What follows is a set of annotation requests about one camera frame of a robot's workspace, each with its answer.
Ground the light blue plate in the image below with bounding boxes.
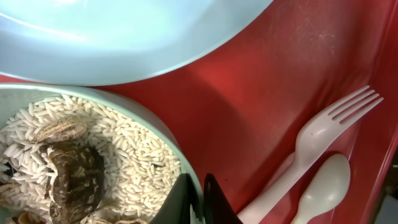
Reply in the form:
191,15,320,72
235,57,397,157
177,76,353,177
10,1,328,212
1,0,271,86

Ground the red plastic tray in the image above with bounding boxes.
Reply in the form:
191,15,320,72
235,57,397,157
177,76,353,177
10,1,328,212
0,0,398,224

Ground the white plastic fork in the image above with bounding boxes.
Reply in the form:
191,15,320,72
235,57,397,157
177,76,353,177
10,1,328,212
238,85,383,223

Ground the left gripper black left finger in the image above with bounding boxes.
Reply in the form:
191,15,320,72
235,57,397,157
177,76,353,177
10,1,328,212
150,174,192,224

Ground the food scraps and rice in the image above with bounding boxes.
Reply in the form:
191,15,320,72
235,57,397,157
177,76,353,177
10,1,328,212
1,95,181,223

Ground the white plastic spoon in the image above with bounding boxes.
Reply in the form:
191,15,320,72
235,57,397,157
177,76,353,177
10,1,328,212
291,154,351,224

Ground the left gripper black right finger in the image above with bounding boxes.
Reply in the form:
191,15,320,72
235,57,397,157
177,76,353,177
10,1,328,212
204,173,243,224

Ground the green bowl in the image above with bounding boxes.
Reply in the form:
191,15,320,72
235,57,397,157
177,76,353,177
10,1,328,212
1,83,205,223

